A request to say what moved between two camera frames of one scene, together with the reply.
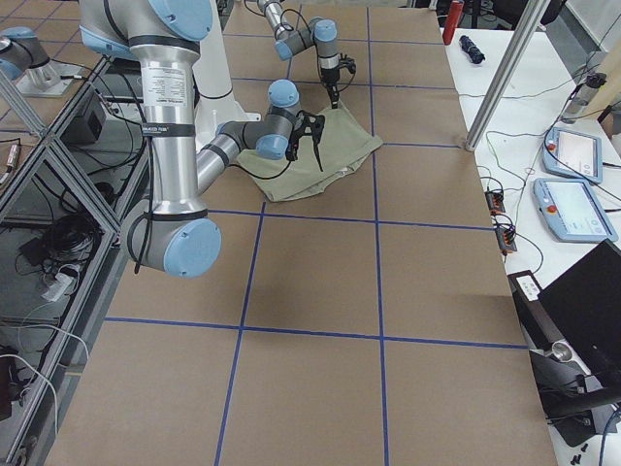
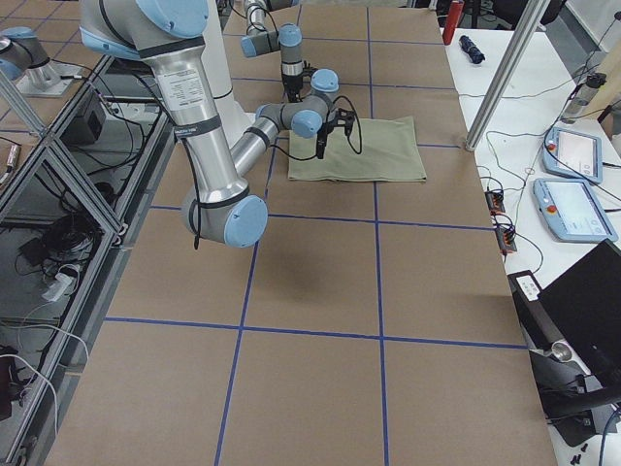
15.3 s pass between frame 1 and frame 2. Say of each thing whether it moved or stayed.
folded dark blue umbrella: stayed
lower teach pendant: stayed
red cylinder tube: stayed
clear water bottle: stayed
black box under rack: stayed
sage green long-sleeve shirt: moved
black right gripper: moved
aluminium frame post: stayed
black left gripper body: moved
